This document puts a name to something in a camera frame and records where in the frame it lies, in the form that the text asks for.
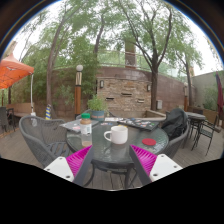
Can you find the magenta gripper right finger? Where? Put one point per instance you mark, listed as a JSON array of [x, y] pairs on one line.
[[151, 167]]

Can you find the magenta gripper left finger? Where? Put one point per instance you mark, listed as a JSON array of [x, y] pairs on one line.
[[74, 167]]

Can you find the red round coaster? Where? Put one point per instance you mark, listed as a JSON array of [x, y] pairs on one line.
[[149, 141]]

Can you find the round glass patio table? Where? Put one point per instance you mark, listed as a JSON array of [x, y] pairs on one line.
[[114, 160]]

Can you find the grey wicker chair right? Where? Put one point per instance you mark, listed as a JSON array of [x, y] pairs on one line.
[[176, 143]]

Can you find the grey wicker chair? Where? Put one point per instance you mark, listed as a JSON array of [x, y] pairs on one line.
[[45, 138], [176, 143]]

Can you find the grey wicker chair left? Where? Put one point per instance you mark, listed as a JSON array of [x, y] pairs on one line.
[[45, 138]]

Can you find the black tray with items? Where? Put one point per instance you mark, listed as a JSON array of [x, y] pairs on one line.
[[139, 123]]

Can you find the white ceramic mug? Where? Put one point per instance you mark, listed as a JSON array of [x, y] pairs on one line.
[[117, 135]]

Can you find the plastic bottle green cap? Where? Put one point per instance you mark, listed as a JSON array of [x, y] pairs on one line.
[[86, 129]]

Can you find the small round table right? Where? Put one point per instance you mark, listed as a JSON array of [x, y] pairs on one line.
[[195, 121]]

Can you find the potted green plant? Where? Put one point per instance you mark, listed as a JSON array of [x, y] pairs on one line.
[[97, 106]]

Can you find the black metal chair right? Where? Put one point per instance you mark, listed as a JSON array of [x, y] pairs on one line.
[[206, 129]]

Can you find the black chair far left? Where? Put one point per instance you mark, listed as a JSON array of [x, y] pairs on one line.
[[6, 119]]

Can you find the closed maroon umbrella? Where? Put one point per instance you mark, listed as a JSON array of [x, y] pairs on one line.
[[220, 101]]

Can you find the orange patio umbrella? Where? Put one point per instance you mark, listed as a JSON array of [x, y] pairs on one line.
[[11, 71]]

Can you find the wooden lamp post globe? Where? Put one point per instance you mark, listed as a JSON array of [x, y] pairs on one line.
[[77, 94]]

